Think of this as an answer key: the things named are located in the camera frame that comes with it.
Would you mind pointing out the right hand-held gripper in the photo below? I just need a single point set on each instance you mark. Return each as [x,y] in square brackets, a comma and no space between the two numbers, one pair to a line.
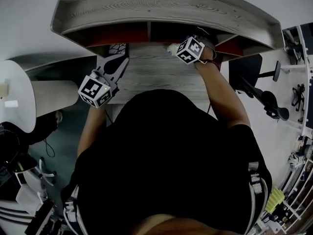
[189,50]

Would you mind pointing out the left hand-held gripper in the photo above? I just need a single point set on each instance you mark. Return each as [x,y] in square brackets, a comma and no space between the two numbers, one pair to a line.
[94,92]

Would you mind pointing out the grey wooden shelf unit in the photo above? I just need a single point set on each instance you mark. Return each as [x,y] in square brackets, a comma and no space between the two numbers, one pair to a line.
[159,6]

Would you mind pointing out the person's right forearm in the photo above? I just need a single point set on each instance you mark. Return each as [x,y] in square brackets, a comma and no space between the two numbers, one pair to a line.
[220,89]

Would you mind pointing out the person's left forearm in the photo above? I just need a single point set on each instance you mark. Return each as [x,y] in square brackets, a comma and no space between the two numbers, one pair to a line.
[89,128]

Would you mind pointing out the grey wooden desk top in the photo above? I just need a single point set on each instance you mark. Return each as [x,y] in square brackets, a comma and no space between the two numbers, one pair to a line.
[159,75]

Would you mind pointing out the person's right hand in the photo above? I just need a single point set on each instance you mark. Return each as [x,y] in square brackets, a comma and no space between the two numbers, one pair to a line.
[209,51]

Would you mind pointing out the white crumpled bag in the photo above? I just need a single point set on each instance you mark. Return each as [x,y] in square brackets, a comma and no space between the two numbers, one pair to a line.
[172,48]

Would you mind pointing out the black framed picture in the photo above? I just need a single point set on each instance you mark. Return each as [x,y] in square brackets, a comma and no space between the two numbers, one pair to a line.
[117,48]

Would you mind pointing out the black office chair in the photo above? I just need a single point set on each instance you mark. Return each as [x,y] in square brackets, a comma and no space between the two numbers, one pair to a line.
[247,70]

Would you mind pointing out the person's black shirt torso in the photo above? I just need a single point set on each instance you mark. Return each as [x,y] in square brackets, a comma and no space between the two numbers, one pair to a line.
[166,155]

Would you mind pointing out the small white box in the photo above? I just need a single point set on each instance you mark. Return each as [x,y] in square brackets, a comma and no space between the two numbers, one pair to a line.
[11,104]

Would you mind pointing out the black chair base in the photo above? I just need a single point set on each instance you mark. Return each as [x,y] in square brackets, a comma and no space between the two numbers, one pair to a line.
[298,98]

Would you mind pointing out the black bag green trim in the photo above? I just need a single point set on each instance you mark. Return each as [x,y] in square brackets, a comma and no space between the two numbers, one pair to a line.
[14,168]

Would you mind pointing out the white office chair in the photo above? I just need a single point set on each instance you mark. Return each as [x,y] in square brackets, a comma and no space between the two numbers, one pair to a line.
[31,187]

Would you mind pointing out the yellow foam block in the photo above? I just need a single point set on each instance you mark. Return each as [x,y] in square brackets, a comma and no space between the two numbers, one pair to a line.
[274,199]

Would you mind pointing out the white metal rack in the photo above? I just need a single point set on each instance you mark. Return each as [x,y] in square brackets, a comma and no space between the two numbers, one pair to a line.
[293,199]

